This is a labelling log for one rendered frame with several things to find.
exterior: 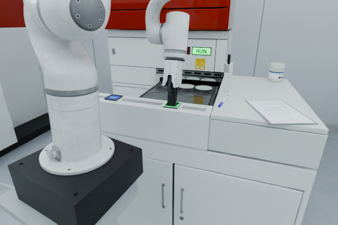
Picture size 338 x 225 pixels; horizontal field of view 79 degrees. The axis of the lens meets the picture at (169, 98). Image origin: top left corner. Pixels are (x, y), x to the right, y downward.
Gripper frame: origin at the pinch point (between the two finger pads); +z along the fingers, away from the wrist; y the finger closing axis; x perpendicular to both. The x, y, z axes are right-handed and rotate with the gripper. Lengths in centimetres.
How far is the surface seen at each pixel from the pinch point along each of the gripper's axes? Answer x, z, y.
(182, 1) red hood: -11, -49, -44
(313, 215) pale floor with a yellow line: 84, 83, -82
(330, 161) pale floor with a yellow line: 118, 68, -154
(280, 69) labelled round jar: 44, -15, -46
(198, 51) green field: -1, -23, -54
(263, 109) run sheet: 32.6, 0.4, -5.1
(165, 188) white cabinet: -1.2, 39.0, -3.6
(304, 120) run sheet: 44.1, 1.4, -0.2
